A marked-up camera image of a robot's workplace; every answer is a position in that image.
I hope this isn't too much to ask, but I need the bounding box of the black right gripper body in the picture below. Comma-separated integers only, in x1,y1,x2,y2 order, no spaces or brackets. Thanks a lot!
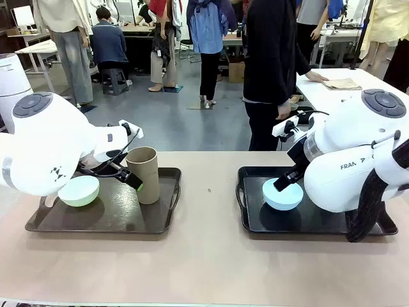
286,136,313,175

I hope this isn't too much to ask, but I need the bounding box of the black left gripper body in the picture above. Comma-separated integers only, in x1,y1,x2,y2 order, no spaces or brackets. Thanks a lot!
110,163,132,182

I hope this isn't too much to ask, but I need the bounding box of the light blue bowl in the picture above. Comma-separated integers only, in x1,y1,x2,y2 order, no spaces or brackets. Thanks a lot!
261,178,304,211

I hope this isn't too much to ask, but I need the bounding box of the beige cloth mat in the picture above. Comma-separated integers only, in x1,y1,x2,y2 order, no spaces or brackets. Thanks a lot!
321,77,363,91

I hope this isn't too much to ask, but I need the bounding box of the person's right forearm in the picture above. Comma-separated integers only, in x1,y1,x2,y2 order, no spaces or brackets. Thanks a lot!
275,68,293,107

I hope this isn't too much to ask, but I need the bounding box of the person's left forearm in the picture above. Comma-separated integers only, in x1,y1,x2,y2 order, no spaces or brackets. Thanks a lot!
289,44,313,77

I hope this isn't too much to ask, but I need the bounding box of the brown plastic tray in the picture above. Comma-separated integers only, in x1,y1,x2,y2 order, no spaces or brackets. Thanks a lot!
24,166,182,235

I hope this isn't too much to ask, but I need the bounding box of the black plastic tray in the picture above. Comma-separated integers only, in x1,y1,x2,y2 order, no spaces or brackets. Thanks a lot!
235,165,399,239

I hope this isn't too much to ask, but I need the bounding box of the person's right hand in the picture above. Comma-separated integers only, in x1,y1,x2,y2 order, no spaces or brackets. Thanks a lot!
277,102,292,121

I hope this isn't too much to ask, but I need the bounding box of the person's left hand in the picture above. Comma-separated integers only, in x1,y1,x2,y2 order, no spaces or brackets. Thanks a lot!
305,71,330,83

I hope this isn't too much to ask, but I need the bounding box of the tall brown cup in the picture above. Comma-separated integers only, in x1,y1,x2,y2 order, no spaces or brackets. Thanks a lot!
125,146,160,205

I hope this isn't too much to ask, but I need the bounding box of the light green bowl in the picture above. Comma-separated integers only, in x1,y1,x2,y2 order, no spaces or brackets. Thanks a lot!
57,175,100,208

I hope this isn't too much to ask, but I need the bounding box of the large white table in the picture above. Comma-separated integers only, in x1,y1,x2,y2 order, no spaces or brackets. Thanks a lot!
295,67,409,120

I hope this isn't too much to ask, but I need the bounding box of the grey plastic stool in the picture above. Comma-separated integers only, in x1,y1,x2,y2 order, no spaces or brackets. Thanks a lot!
101,68,130,96

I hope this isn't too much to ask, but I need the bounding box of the cardboard box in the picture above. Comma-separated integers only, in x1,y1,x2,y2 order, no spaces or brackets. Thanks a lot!
228,61,246,84

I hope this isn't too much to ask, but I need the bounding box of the person in black clothes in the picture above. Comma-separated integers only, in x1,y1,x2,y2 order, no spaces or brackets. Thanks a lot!
242,0,313,152

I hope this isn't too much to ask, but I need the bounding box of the person in beige top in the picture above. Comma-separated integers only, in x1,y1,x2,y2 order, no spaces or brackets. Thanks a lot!
33,0,94,107

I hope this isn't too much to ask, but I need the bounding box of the seated person in blue jacket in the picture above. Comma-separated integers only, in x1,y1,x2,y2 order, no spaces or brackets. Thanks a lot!
91,6,130,86

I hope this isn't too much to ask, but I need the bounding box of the person in dark clothes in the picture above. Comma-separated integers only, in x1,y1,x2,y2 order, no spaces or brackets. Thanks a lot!
382,37,409,94

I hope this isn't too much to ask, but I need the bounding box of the black tripod stand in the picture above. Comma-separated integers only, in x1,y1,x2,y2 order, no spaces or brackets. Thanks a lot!
349,0,375,70

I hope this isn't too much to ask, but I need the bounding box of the white air purifier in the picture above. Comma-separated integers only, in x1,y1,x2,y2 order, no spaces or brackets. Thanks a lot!
0,53,35,134

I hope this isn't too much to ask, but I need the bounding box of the person in grey shirt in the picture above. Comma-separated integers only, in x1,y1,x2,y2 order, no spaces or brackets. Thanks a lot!
295,0,330,65

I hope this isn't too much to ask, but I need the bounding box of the black chair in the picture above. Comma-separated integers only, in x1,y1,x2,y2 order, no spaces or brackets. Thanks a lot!
178,39,201,63

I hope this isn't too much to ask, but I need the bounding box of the light wooden table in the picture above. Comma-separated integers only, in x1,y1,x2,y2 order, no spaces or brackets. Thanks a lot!
14,38,61,93

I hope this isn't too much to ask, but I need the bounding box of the person in blue shirt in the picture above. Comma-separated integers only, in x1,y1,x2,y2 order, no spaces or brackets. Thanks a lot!
186,0,238,110

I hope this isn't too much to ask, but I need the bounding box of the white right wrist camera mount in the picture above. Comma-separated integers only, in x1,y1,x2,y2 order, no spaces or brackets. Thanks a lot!
272,115,300,139

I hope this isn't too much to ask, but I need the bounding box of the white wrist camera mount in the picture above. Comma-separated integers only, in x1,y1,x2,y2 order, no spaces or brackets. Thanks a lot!
118,120,143,139
272,115,300,139

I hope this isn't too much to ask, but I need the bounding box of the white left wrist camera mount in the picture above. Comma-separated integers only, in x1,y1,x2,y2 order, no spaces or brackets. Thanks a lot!
118,120,143,139

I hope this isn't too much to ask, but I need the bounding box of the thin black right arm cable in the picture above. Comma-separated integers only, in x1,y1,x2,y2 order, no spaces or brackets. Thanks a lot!
277,109,330,143

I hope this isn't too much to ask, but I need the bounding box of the black braided cable sleeve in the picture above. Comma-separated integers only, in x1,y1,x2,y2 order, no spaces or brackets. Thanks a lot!
344,134,409,243

